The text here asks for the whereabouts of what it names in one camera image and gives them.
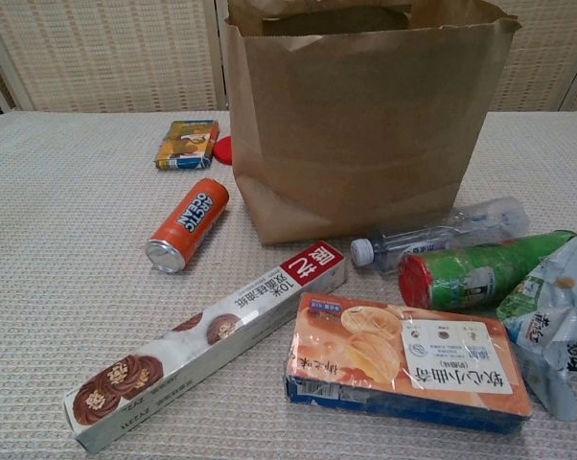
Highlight clear plastic bottle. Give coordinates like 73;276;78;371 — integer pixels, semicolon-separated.
350;195;529;277

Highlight green chip canister red lid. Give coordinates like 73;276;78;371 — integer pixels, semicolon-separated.
397;229;577;311

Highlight silver snack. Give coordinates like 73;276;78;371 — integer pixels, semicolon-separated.
496;235;577;423

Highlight orange soda can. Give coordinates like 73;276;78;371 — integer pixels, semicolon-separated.
144;177;231;275

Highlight brown paper shopping bag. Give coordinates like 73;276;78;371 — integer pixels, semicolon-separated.
222;0;519;246

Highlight long white baking paper box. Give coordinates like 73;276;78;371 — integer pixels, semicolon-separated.
61;240;348;455

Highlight orange snack packet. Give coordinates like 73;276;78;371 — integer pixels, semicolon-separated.
284;291;533;435

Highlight red round lid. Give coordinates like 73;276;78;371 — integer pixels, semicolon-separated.
212;134;235;167

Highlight small yellow blue carton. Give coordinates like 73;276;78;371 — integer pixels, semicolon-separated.
153;119;221;172

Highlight beige woven tablecloth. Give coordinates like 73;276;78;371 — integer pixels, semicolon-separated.
0;110;577;460

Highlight woven folding screen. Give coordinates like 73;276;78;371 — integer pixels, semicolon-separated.
0;0;577;114

